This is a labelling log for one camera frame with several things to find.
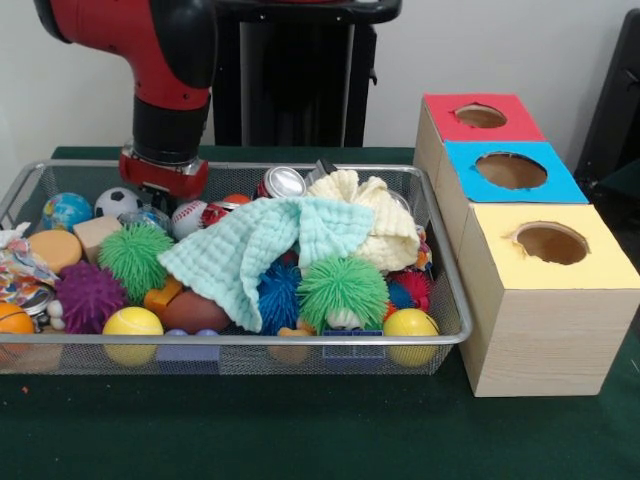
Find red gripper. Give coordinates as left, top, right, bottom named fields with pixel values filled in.
left=118, top=144, right=210, bottom=215

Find mint green waffle cloth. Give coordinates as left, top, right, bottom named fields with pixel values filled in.
left=157, top=195, right=376, bottom=332

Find cream waffle cloth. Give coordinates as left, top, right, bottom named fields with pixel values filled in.
left=305, top=169, right=421, bottom=274

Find wooden box with three holes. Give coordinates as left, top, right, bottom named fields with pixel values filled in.
left=413, top=92, right=640, bottom=399

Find white toy baseball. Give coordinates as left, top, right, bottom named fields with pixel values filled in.
left=170, top=199, right=209, bottom=241

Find black and white soccer ball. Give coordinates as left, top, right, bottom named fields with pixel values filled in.
left=93, top=187, right=145, bottom=220

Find green spiky rubber ball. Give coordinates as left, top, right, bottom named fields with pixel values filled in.
left=98, top=222, right=175, bottom=304
left=297, top=257, right=390, bottom=331

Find globe print foam ball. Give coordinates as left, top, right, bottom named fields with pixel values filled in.
left=42, top=192, right=95, bottom=232

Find purple spiky rubber ball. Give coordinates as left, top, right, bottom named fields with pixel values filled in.
left=53, top=260, right=130, bottom=335

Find yellow tennis ball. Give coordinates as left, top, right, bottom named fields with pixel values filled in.
left=102, top=305, right=165, bottom=366

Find dark green table cloth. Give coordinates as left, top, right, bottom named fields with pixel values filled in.
left=0, top=144, right=640, bottom=480

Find yellow smiley foam ball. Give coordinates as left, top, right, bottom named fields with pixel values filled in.
left=383, top=306, right=441, bottom=366

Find black upright panel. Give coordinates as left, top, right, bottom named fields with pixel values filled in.
left=573, top=8, right=640, bottom=236

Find silver wire mesh bin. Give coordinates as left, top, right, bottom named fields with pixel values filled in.
left=0, top=158, right=474, bottom=376

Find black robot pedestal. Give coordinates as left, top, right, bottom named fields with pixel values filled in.
left=207, top=0, right=404, bottom=148

